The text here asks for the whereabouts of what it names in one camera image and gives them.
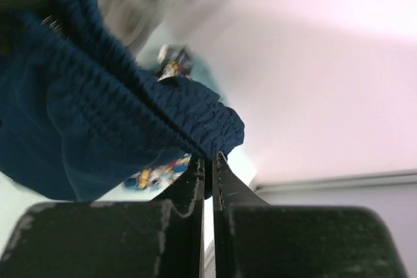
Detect aluminium frame extrusion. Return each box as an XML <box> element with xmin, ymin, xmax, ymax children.
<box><xmin>250</xmin><ymin>169</ymin><xmax>416</xmax><ymax>194</ymax></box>

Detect navy blue shorts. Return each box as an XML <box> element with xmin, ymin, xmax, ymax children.
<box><xmin>1</xmin><ymin>0</ymin><xmax>244</xmax><ymax>201</ymax></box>

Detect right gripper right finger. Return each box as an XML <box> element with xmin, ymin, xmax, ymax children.
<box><xmin>212</xmin><ymin>154</ymin><xmax>407</xmax><ymax>277</ymax></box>

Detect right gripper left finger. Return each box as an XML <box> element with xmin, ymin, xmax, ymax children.
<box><xmin>1</xmin><ymin>158</ymin><xmax>205</xmax><ymax>277</ymax></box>

